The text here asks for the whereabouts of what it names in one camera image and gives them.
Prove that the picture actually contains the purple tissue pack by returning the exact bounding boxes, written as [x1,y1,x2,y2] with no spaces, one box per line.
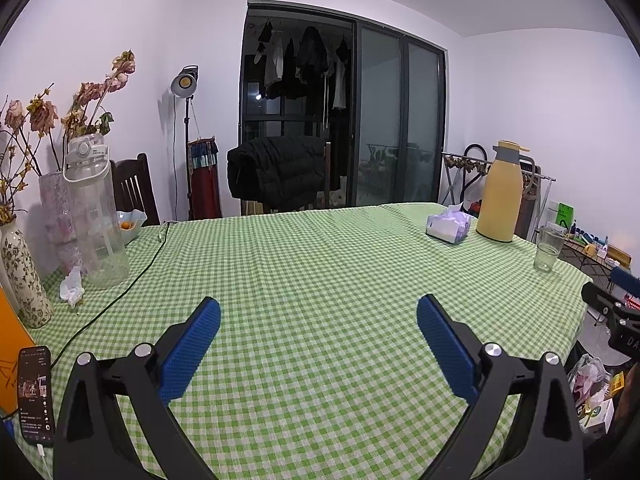
[426,204,473,245]

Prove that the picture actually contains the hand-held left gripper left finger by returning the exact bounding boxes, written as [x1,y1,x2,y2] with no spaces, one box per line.
[52,296,223,480]

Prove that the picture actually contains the floral ceramic vase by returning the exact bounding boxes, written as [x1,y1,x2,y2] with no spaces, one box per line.
[0,220,54,329]

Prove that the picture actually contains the studio lamp on stand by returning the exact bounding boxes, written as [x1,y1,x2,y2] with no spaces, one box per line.
[170,65,202,221]

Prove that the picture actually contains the red blue vacuum cleaner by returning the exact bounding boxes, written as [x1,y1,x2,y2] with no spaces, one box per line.
[461,143,487,217]

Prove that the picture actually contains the crumpled white tissue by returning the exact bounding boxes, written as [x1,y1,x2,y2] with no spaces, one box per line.
[59,266,86,309]

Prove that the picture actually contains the white charging cable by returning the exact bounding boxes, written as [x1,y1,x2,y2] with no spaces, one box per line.
[34,442,55,480]

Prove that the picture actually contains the brown cabinet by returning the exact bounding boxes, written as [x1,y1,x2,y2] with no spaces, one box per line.
[515,180,543,241]

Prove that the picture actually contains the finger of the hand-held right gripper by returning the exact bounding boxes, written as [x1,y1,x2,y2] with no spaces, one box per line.
[581,281,640,322]
[611,265,640,295]

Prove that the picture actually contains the orange board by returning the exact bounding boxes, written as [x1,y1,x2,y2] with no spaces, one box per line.
[0,287,32,413]

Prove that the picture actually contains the black smartphone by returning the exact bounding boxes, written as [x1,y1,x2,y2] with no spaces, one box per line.
[17,345,56,446]

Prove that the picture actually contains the white bowl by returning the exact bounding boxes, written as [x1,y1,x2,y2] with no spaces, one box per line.
[116,209,148,246]

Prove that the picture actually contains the clear plastic bag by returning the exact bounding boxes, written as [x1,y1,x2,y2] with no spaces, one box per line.
[567,354,610,401]

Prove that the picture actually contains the red hanging cloth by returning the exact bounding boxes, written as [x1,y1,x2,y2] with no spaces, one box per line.
[186,136,223,221]

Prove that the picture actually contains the glass cup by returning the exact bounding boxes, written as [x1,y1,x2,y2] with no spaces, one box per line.
[532,226,567,273]

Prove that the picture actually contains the metal drying rack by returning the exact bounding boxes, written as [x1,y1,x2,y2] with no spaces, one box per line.
[441,151,557,206]

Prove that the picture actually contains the pile of small table items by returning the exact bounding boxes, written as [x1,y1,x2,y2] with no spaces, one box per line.
[567,220,623,268]

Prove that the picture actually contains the large clear water bottle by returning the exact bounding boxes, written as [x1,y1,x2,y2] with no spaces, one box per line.
[62,133,132,291]

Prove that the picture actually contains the hanging clothes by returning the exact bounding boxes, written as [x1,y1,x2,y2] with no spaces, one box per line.
[252,22,353,111]

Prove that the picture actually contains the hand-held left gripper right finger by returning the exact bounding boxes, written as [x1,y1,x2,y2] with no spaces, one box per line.
[416,294,586,480]

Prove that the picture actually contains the dark wooden chair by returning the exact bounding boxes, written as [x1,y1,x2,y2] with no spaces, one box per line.
[109,152,162,228]

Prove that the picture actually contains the yellow thermos jug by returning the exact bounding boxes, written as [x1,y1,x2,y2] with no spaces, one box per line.
[475,141,538,243]

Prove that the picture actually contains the sliding glass door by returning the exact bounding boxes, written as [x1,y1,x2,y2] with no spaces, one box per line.
[239,0,447,217]

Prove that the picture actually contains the black cable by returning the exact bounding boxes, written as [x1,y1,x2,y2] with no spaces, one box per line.
[0,220,171,421]

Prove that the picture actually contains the green checkered tablecloth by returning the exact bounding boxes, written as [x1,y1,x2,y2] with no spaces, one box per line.
[0,201,601,480]

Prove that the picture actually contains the black puffer jacket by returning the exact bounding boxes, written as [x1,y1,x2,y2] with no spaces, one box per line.
[226,135,327,211]

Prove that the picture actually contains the dried roses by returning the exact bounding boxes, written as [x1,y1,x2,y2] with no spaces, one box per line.
[2,50,137,181]

